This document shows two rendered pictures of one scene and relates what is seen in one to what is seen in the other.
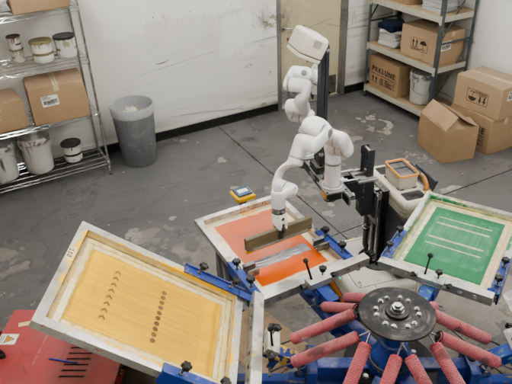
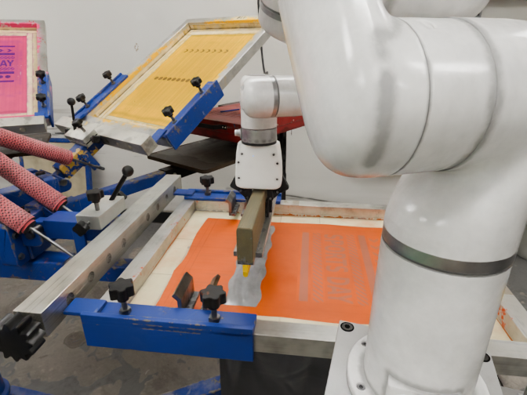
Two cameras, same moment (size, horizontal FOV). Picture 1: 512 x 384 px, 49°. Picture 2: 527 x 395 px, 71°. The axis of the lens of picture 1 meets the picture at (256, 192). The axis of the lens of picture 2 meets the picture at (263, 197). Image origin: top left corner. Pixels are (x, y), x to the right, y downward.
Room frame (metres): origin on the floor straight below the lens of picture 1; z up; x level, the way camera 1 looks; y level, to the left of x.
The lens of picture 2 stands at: (2.87, -0.75, 1.44)
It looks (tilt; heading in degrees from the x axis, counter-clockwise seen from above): 22 degrees down; 124
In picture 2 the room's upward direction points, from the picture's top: straight up
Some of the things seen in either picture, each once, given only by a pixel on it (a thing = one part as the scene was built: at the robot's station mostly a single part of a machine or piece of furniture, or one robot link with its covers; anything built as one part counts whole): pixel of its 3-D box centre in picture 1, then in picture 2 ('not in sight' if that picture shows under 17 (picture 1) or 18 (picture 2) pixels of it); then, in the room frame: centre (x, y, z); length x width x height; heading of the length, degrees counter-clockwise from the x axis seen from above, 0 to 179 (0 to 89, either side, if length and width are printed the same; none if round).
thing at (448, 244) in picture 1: (451, 241); not in sight; (2.35, -1.03, 1.05); 1.08 x 0.61 x 0.23; 147
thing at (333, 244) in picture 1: (333, 247); (170, 327); (2.45, -0.42, 0.98); 0.30 x 0.05 x 0.07; 27
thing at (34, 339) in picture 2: (368, 257); (23, 330); (2.29, -0.58, 1.02); 0.07 x 0.06 x 0.07; 27
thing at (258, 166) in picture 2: (278, 217); (259, 161); (2.43, -0.12, 1.20); 0.10 x 0.07 x 0.11; 27
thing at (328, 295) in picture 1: (324, 293); (84, 226); (2.03, -0.31, 1.02); 0.17 x 0.06 x 0.05; 27
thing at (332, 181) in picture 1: (334, 174); (428, 330); (2.85, -0.47, 1.21); 0.16 x 0.13 x 0.15; 106
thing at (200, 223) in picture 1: (268, 241); (309, 255); (2.54, -0.06, 0.97); 0.79 x 0.58 x 0.04; 27
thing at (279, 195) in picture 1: (283, 194); (259, 103); (2.45, -0.15, 1.33); 0.15 x 0.10 x 0.11; 140
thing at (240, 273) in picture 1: (244, 281); (233, 203); (2.20, 0.08, 0.98); 0.30 x 0.05 x 0.07; 27
